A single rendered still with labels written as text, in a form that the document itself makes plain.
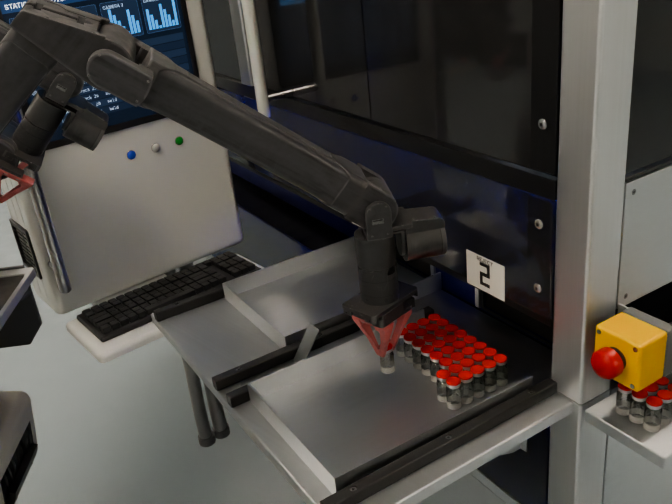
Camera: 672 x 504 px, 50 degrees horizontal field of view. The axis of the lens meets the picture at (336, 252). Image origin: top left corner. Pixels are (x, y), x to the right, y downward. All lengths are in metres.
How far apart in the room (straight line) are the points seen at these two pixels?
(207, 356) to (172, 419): 1.39
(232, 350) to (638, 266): 0.67
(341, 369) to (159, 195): 0.73
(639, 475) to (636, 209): 0.51
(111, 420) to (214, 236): 1.11
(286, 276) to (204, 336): 0.25
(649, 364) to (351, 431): 0.41
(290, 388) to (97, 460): 1.51
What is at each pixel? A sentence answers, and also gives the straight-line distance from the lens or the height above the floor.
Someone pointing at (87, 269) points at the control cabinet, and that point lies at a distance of 1.71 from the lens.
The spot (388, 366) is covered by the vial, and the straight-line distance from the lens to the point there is 1.12.
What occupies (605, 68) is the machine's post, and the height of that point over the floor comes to 1.36.
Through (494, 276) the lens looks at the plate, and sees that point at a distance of 1.14.
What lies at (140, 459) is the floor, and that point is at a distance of 2.55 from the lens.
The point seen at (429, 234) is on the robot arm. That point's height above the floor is 1.13.
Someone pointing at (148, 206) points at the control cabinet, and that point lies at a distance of 1.73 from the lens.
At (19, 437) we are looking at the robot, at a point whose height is 0.75.
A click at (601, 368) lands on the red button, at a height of 0.99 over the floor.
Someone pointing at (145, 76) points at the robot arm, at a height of 1.41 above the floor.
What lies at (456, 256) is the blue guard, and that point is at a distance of 1.20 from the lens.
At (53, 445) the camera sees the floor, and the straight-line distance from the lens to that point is 2.75.
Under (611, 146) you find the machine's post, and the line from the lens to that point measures 0.96.
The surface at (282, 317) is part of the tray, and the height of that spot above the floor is 0.88.
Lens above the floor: 1.56
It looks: 25 degrees down
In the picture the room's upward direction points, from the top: 6 degrees counter-clockwise
